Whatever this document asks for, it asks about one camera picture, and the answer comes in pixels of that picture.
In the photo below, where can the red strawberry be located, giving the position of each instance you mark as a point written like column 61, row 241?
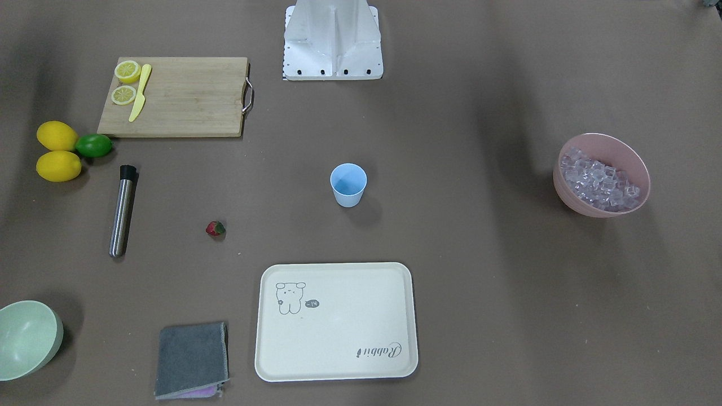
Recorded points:
column 215, row 229

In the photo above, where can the steel muddler black tip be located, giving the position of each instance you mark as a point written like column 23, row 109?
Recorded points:
column 128, row 176

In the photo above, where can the light blue plastic cup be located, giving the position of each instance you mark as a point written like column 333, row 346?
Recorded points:
column 348, row 182

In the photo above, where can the pile of ice cubes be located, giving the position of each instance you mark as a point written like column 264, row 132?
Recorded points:
column 597, row 184

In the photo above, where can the cream rabbit tray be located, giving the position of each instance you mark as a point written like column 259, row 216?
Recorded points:
column 336, row 321

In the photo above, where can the grey folded cloth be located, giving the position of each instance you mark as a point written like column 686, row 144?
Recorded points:
column 192, row 361

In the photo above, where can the pink bowl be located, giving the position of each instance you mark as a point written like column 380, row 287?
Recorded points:
column 610, row 151

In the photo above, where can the yellow plastic knife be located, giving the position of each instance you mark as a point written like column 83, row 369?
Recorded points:
column 140, row 99

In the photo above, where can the lemon half lower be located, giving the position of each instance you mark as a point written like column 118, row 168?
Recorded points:
column 123, row 95

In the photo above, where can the lemon half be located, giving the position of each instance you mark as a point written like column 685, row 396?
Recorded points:
column 128, row 72
column 123, row 95

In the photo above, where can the lemon half upper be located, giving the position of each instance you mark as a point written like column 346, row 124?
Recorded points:
column 128, row 72

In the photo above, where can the green lime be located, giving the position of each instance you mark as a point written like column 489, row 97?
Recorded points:
column 94, row 145

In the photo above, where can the yellow lemon lower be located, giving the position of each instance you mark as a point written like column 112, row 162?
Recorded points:
column 59, row 166

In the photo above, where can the yellow lemon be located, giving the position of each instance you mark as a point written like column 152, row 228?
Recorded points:
column 56, row 135
column 59, row 166

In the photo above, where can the yellow lemon upper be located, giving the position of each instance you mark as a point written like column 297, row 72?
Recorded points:
column 56, row 135

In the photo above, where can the light green bowl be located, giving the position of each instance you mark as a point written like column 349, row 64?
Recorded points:
column 31, row 334

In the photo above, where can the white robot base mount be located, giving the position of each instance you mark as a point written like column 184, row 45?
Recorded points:
column 332, row 40

